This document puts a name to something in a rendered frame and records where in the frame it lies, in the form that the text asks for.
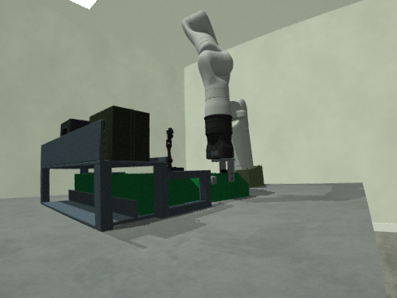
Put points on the green bin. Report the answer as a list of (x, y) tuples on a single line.
[(140, 187), (224, 190), (84, 182)]

